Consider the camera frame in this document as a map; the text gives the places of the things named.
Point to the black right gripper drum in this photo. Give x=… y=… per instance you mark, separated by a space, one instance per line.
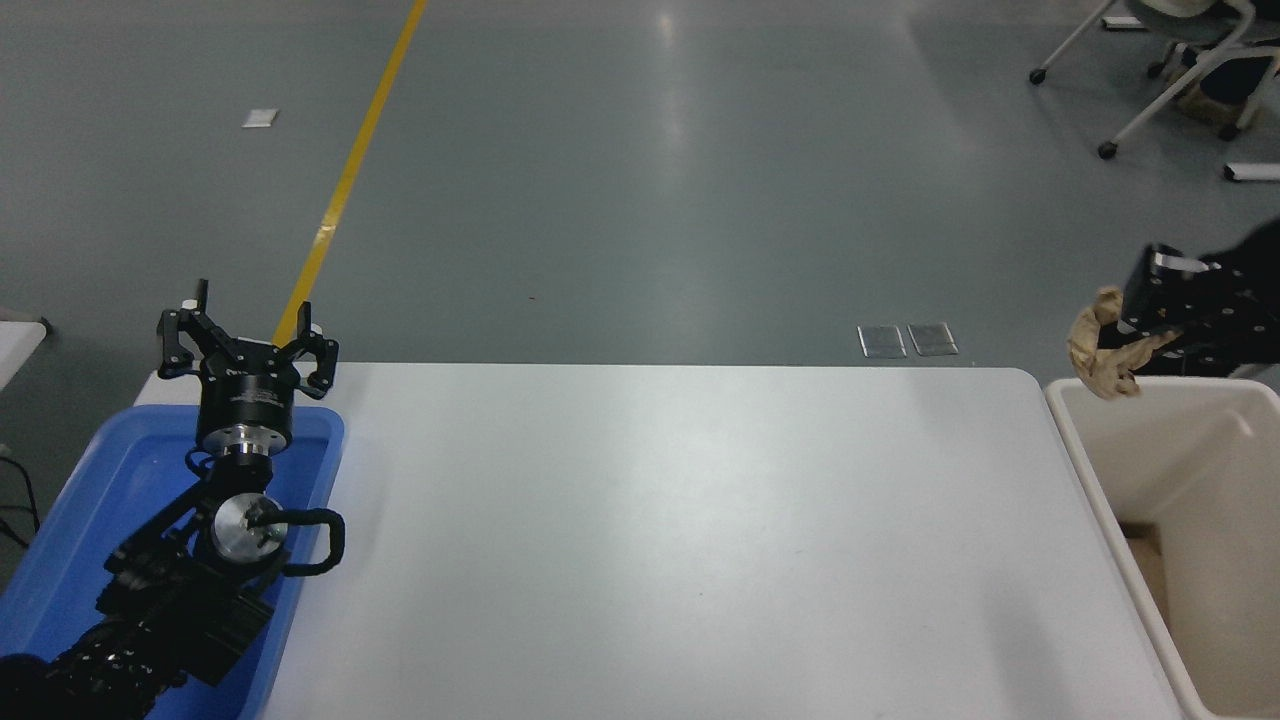
x=1165 y=305

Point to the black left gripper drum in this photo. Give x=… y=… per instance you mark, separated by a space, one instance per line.
x=247 y=396

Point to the tan paper ball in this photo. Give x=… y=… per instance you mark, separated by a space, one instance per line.
x=1095 y=355

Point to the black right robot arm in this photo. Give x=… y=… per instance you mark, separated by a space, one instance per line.
x=1240 y=320

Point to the large pale plastic bin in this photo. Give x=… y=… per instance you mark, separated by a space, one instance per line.
x=1180 y=450

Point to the white floor bar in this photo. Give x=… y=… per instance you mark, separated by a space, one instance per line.
x=1252 y=172

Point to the blue plastic tray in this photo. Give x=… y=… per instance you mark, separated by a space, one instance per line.
x=110 y=480

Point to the white side table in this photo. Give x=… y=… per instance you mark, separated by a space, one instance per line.
x=15 y=350

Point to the seated person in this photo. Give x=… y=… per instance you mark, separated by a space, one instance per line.
x=1225 y=95

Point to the small white floor tag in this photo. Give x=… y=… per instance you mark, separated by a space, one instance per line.
x=260 y=118

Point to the white-framed wheeled office chair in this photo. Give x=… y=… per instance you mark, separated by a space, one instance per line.
x=1190 y=75

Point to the silver floor plate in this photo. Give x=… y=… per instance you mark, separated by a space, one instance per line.
x=882 y=341
x=932 y=339

